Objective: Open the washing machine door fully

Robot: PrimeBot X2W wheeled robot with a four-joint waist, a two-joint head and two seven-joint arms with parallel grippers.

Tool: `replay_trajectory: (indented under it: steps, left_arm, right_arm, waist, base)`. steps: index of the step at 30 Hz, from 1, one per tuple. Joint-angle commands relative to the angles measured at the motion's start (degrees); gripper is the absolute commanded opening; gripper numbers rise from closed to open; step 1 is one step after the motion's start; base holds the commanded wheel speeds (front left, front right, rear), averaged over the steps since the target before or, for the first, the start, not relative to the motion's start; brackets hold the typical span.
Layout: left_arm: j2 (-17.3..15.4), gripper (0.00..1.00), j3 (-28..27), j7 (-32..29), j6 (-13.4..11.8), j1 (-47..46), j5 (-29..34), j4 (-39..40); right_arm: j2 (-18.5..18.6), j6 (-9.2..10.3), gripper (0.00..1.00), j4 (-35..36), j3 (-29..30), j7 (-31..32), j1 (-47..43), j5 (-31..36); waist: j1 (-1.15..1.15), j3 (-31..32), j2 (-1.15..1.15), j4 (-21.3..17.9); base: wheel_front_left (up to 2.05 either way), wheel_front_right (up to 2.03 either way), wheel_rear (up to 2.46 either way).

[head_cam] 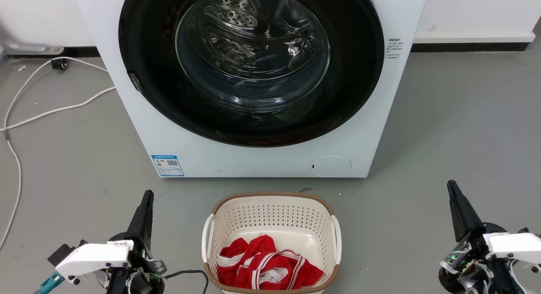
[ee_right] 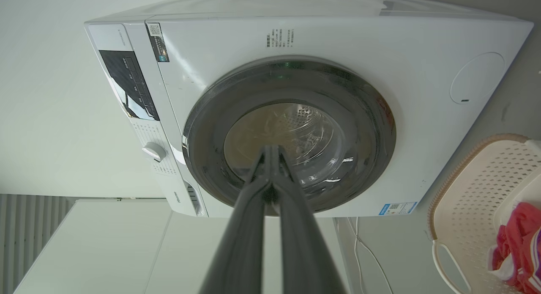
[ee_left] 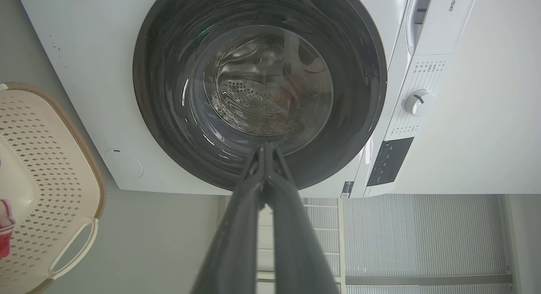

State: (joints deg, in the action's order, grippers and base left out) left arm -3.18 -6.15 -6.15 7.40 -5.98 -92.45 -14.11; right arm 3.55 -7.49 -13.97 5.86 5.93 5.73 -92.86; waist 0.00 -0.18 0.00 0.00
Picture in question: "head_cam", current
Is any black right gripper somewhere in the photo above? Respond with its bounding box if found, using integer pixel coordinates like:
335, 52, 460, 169
438, 180, 506, 278

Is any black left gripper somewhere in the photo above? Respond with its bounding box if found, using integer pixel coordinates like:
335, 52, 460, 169
107, 190, 167, 275

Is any round black glass washer door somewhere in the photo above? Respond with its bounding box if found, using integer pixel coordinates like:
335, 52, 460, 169
118, 0, 385, 148

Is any white front-load washing machine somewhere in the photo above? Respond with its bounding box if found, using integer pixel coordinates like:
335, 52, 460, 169
71, 0, 429, 178

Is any blue energy label sticker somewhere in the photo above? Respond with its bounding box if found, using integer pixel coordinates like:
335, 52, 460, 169
151, 155, 185, 177

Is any teal plastic clip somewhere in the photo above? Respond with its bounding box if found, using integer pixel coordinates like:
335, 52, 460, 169
34, 272, 65, 294

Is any cream plastic laundry basket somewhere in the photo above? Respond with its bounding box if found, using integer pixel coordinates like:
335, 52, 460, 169
202, 192, 342, 294

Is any red and white garment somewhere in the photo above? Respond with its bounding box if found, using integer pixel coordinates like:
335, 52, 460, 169
217, 235, 326, 291

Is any round white filter cover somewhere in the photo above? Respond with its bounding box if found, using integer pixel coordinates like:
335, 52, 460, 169
310, 156, 352, 177

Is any small printed text label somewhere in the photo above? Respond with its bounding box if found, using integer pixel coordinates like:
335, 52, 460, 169
385, 37, 405, 60

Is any stainless steel washer drum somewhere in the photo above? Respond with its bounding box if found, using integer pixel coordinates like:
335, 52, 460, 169
177, 0, 331, 113

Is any thin white cable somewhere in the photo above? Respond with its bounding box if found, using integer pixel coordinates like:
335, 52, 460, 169
0, 56, 109, 250

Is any thick white power cable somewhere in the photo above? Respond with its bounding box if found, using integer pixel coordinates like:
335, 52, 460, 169
0, 86, 117, 132

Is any grey metal pipe bracket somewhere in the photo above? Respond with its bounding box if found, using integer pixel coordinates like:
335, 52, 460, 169
0, 30, 65, 56

